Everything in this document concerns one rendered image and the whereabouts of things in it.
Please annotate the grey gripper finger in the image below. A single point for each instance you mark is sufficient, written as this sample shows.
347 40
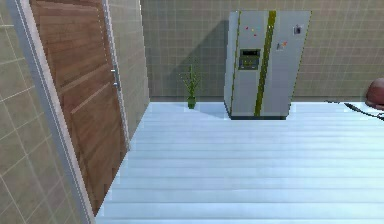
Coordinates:
332 101
361 111

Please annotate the dark red round tomato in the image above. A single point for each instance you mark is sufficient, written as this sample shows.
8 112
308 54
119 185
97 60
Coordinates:
376 93

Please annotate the grey two-door fridge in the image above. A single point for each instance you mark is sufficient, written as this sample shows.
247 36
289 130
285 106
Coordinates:
283 73

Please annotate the green potted house plant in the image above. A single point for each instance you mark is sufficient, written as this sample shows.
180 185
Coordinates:
191 87

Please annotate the brown wooden room door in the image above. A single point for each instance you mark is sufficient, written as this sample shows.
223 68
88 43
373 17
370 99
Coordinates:
80 86

